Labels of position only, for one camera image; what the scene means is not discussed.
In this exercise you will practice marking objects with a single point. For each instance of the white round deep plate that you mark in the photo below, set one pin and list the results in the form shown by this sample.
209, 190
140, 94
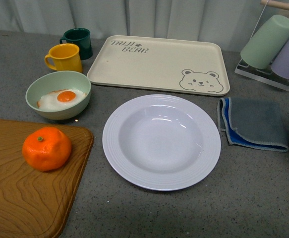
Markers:
161, 142

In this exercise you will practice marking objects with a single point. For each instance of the orange mandarin fruit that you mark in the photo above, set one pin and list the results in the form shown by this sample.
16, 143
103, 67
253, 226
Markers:
47, 149

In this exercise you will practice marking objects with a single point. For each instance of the cream bear serving tray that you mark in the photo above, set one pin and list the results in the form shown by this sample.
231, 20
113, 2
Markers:
161, 64

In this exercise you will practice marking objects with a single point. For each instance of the light green bowl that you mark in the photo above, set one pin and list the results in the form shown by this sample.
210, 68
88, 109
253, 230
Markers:
58, 81

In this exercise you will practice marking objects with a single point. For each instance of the fake fried egg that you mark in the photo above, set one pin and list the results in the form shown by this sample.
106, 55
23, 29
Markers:
60, 99

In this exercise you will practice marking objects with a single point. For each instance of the yellow enamel mug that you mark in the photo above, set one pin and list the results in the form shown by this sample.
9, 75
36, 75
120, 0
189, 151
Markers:
64, 57

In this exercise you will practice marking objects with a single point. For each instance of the dark green enamel mug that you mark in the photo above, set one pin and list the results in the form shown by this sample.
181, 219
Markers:
81, 38

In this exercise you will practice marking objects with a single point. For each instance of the grey and blue cloth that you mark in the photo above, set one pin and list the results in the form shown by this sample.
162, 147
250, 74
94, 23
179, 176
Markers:
252, 123

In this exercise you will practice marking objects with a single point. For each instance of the clear acrylic cup rack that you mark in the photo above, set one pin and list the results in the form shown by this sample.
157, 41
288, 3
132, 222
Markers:
266, 76

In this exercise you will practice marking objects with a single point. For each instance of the white curtain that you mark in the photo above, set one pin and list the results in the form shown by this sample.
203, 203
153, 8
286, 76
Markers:
227, 23

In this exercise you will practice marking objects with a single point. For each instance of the light green plastic cup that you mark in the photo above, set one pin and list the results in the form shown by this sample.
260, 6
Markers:
265, 44

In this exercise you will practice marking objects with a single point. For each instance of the wooden cutting board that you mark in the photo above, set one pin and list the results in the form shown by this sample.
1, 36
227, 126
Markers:
35, 204

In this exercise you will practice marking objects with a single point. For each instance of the wooden rack handle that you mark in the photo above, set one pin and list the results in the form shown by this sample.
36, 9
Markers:
275, 4

